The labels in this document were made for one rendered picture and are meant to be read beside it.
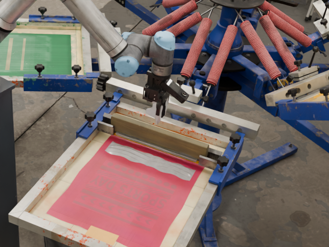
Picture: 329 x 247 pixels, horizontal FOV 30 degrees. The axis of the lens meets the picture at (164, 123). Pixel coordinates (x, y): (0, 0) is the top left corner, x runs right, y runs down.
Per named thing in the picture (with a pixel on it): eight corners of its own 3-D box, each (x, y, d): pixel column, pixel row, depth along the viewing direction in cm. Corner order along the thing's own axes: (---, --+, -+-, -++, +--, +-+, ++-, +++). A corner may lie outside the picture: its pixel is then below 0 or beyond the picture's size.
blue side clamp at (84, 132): (86, 149, 244) (87, 135, 239) (75, 145, 245) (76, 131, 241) (119, 111, 267) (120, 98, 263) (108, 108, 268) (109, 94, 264)
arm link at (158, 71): (176, 60, 224) (167, 70, 218) (174, 70, 227) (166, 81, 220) (156, 54, 226) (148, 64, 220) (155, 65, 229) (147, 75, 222)
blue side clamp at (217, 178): (218, 196, 230) (221, 182, 226) (206, 191, 231) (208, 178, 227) (241, 152, 253) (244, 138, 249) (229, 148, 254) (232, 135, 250)
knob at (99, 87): (106, 96, 268) (107, 82, 264) (95, 92, 269) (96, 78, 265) (114, 88, 274) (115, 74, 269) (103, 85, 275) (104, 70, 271)
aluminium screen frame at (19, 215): (168, 286, 192) (169, 278, 190) (8, 222, 207) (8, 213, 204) (239, 148, 253) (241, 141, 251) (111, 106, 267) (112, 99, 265)
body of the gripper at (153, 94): (150, 91, 236) (152, 63, 229) (170, 97, 234) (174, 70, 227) (142, 100, 230) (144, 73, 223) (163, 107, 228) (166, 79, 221)
